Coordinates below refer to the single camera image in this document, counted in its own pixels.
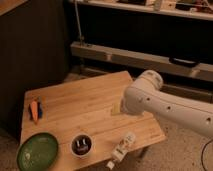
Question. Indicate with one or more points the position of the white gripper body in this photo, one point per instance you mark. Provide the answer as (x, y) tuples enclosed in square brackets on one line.
[(116, 109)]

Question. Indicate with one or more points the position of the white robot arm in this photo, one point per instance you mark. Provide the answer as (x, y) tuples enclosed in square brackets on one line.
[(144, 94)]

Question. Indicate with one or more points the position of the wooden low table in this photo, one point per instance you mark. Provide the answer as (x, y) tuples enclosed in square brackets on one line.
[(84, 107)]

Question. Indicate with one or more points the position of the clear plastic bottle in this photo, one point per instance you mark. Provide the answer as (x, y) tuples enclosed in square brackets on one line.
[(121, 149)]

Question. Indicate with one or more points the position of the long grey metal case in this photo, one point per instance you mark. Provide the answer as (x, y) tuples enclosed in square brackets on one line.
[(140, 60)]

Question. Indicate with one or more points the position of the green round plate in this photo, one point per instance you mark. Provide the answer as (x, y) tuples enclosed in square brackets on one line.
[(38, 152)]

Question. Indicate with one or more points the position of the dark cabinet at left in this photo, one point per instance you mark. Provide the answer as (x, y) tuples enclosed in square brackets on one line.
[(33, 54)]

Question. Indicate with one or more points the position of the vertical metal pole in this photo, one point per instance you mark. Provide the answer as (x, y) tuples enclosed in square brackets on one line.
[(81, 38)]

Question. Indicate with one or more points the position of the cluttered upper shelf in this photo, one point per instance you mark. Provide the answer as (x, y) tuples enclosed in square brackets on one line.
[(155, 8)]

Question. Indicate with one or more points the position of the black case handle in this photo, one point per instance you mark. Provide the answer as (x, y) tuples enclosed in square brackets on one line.
[(189, 64)]

